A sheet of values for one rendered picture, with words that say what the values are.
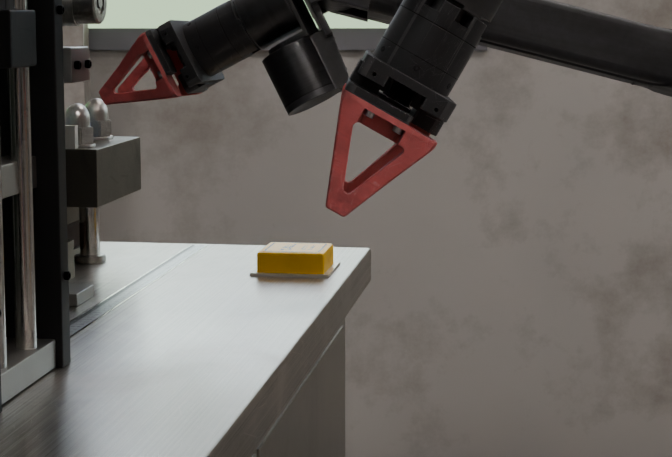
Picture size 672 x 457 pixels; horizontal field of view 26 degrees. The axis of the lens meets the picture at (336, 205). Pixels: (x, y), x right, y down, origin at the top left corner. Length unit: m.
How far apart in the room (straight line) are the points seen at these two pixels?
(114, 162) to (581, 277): 2.02
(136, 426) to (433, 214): 2.45
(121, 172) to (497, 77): 1.88
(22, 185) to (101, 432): 0.21
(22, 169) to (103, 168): 0.46
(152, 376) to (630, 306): 2.46
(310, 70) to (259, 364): 0.35
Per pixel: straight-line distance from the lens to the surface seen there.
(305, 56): 1.38
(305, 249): 1.51
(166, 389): 1.06
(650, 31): 1.41
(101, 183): 1.52
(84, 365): 1.14
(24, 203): 1.08
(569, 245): 3.42
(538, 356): 3.47
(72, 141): 1.51
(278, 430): 1.28
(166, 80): 1.38
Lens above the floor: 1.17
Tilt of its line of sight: 7 degrees down
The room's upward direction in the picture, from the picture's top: straight up
